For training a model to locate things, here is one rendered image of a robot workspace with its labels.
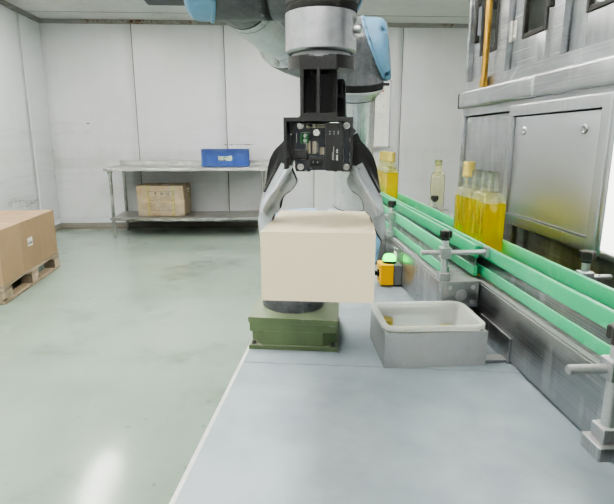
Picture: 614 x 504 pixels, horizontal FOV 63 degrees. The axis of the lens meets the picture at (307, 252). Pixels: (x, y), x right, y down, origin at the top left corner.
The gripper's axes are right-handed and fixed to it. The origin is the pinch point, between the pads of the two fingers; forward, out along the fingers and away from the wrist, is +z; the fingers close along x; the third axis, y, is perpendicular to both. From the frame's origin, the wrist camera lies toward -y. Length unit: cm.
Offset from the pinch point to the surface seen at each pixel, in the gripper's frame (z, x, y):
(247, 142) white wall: -3, -141, -643
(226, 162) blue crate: 21, -155, -577
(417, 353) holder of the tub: 33, 18, -42
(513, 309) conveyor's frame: 24, 38, -46
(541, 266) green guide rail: 17, 46, -54
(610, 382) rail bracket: 16.7, 34.5, 1.2
